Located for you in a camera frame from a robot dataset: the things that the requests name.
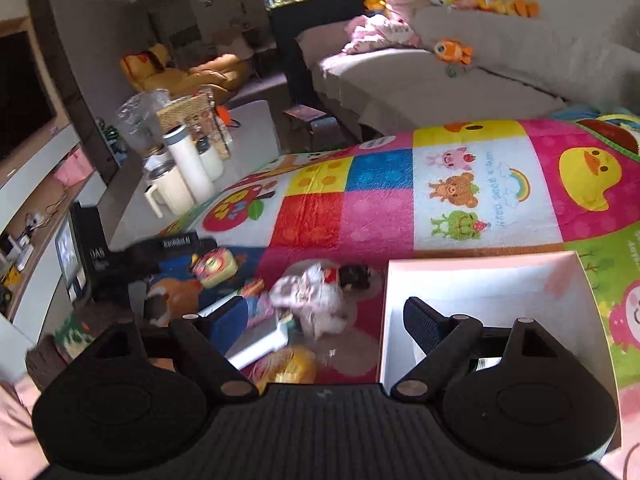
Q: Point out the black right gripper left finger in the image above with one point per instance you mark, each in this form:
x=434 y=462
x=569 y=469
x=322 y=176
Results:
x=200 y=345

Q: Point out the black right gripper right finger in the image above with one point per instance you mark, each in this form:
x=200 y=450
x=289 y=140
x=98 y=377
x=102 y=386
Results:
x=447 y=342

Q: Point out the red yellow toy camera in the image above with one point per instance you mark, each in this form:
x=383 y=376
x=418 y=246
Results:
x=215 y=267

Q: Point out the cream lidded mug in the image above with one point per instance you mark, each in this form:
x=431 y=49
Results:
x=167 y=187

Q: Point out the small black toy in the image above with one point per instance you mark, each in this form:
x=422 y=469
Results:
x=354 y=277

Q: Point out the white pink cardboard box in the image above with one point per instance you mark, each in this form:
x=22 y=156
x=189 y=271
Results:
x=551 y=288

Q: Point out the white tv cabinet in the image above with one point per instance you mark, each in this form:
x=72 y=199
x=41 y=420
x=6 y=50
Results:
x=35 y=203

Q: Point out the tall white thermos bottle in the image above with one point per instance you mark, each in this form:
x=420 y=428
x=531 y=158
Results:
x=183 y=151

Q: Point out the small white bottle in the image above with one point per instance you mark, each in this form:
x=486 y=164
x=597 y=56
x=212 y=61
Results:
x=212 y=163

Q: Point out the clear plastic bag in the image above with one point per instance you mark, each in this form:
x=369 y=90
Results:
x=137 y=121

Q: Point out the colourful cartoon blanket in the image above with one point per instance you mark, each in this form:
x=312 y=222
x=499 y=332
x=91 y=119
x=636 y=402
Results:
x=467 y=189

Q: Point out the patterned gift bag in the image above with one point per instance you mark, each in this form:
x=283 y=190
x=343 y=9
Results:
x=203 y=118

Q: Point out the black television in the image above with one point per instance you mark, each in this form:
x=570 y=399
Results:
x=25 y=103

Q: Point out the yellow plush chair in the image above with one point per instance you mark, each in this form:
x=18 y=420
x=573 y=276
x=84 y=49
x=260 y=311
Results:
x=152 y=69

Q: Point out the orange clownfish plush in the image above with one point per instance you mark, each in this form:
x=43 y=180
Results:
x=453 y=52

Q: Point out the beige sofa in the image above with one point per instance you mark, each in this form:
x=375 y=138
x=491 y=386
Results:
x=577 y=55

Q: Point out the pink baby clothes pile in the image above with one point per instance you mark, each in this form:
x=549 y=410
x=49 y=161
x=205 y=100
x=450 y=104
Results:
x=376 y=32

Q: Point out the yellow duck plush toys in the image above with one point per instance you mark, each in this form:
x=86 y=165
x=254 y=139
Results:
x=521 y=8

